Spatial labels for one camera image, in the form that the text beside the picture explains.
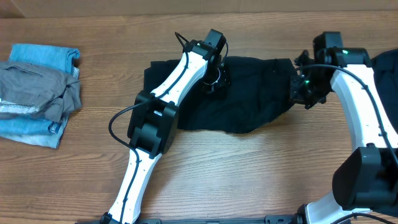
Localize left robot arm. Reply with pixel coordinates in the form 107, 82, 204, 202
99, 29, 230, 223

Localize folded grey shorts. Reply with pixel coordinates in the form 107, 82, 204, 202
1, 61, 82, 122

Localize dark navy garment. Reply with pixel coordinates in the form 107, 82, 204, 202
372, 49, 398, 132

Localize black shorts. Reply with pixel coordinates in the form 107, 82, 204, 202
142, 55, 299, 134

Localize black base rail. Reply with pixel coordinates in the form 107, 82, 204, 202
74, 214, 352, 224

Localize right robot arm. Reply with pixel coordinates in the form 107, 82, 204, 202
289, 32, 397, 223

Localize folded blue jeans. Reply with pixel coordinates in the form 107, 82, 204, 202
1, 44, 80, 148

